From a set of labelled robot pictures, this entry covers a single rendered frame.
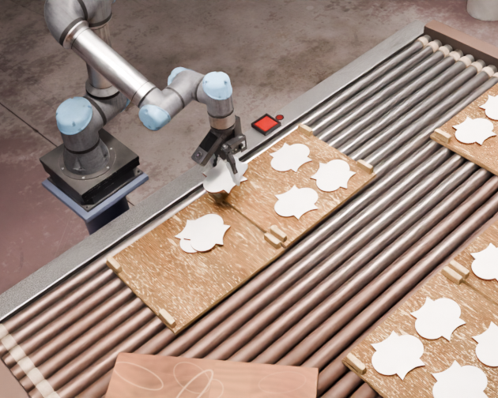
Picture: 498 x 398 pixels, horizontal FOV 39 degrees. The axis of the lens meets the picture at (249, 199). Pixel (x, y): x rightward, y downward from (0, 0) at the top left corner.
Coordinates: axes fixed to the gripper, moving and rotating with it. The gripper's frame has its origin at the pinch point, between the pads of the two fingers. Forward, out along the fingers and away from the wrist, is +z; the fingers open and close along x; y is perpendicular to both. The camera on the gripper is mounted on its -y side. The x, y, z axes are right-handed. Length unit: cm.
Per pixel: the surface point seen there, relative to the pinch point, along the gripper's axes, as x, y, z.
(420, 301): -66, 14, 12
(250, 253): -20.3, -8.5, 12.4
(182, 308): -21.6, -34.8, 12.7
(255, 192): -2.4, 9.3, 12.1
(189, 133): 132, 68, 104
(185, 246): -5.0, -20.9, 11.6
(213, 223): -4.2, -9.5, 10.6
